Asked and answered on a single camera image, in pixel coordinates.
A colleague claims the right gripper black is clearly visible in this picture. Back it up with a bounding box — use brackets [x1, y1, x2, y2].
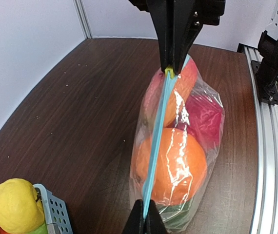
[130, 0, 226, 74]

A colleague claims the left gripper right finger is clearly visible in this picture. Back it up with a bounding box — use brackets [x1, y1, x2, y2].
[145, 200, 167, 234]

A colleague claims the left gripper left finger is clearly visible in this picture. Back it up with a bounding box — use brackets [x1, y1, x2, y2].
[122, 199, 144, 234]

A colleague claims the green lime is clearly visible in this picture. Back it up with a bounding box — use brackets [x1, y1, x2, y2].
[157, 199, 196, 233]

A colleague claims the orange fruit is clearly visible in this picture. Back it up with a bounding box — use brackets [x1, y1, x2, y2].
[130, 128, 207, 206]

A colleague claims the red chili pepper toy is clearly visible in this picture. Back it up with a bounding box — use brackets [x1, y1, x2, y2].
[141, 57, 198, 127]

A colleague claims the clear zip top bag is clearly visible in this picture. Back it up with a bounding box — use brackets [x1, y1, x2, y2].
[129, 56, 224, 233]

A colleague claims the red apple toy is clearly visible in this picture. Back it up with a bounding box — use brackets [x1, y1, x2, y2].
[173, 95, 224, 152]

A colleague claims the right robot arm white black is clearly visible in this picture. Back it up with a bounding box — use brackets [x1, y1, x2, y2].
[131, 0, 278, 101]

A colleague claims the light blue plastic basket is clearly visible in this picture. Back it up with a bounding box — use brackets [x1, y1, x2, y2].
[0, 183, 74, 234]

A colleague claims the green fruit in basket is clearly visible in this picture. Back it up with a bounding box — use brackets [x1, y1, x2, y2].
[27, 221, 48, 234]

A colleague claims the yellow lemon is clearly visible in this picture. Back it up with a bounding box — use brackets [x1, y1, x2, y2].
[0, 178, 45, 234]

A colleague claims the left aluminium frame post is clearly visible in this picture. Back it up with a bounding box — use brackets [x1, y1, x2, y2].
[73, 0, 93, 39]

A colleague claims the aluminium front rail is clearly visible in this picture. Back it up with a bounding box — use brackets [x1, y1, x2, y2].
[238, 44, 278, 234]

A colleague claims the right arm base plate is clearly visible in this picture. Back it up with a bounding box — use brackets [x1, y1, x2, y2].
[251, 60, 278, 105]

